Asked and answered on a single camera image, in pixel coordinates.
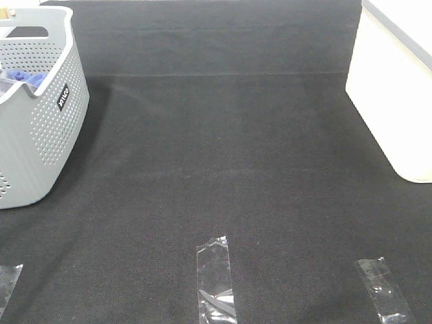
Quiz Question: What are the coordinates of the grey microfiber towel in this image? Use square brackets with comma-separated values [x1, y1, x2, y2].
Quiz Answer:
[0, 70, 22, 104]

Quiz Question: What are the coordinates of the blue towel in basket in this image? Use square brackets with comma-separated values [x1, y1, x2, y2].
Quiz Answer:
[2, 70, 47, 92]

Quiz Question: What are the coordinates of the centre clear tape strip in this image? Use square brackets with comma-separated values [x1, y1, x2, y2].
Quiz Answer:
[196, 236, 238, 323]

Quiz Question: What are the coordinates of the clear tape strip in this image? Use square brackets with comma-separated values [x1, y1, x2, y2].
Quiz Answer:
[355, 257, 416, 324]
[196, 236, 238, 323]
[0, 265, 23, 317]

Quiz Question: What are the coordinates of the grey perforated laundry basket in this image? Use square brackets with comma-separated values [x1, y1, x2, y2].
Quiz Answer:
[1, 5, 90, 209]

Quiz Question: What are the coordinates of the cream white storage bin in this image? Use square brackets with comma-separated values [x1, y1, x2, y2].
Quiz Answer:
[346, 1, 431, 183]

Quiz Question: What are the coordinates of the right clear tape strip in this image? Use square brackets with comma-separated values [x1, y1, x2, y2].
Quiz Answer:
[355, 257, 416, 324]

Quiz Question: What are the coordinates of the left clear tape strip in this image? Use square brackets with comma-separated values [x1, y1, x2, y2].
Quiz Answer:
[0, 265, 23, 317]

